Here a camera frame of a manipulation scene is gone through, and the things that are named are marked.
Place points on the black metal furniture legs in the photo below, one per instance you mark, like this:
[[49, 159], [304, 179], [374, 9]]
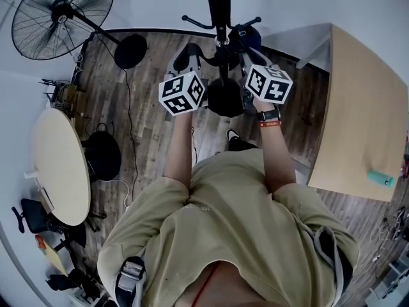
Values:
[[76, 232]]

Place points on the teal cylindrical bottle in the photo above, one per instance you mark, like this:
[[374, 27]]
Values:
[[380, 177]]

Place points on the person's right leg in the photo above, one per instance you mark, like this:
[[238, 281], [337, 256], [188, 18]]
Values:
[[243, 146]]

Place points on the white furniture frame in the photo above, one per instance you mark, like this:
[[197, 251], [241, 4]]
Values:
[[393, 283]]

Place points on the person's left forearm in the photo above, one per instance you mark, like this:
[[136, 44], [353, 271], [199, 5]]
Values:
[[179, 152]]

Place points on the round wooden table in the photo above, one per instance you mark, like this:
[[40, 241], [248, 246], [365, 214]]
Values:
[[60, 168]]

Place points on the orange object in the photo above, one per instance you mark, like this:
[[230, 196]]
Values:
[[40, 241]]

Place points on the yellow table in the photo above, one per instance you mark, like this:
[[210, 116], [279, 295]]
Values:
[[54, 257]]

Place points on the brown cardboard box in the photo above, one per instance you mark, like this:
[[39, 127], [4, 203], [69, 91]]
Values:
[[68, 98]]

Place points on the person's beige shirt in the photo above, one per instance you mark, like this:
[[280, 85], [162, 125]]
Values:
[[230, 229]]

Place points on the black standing fan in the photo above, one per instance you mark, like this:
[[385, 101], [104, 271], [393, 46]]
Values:
[[131, 51]]

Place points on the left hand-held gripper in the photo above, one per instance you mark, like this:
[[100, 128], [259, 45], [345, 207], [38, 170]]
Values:
[[179, 94]]

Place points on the small white cup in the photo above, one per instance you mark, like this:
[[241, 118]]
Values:
[[32, 174]]

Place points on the red wristband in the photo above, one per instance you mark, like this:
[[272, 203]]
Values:
[[270, 123]]

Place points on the dark blue cap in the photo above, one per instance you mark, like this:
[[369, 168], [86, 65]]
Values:
[[254, 38]]

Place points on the person's right white shoe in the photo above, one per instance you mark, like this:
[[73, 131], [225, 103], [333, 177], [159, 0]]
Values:
[[233, 134]]

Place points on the person's right forearm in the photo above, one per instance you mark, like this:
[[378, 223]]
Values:
[[274, 158]]

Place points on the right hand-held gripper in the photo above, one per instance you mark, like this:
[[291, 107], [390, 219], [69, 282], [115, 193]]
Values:
[[268, 85]]

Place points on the white shelf unit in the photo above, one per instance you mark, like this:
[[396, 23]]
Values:
[[89, 299]]

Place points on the black wristwatch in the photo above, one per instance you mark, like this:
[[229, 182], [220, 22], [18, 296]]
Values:
[[269, 115]]

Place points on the tan notebook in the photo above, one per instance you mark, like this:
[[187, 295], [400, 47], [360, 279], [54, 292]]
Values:
[[46, 200]]

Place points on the black round bag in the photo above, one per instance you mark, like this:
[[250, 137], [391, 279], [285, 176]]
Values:
[[103, 155]]

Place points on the light wooden rectangular table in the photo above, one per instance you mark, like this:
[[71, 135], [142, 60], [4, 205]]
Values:
[[361, 107]]

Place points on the black office chair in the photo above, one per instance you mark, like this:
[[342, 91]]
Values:
[[32, 216]]

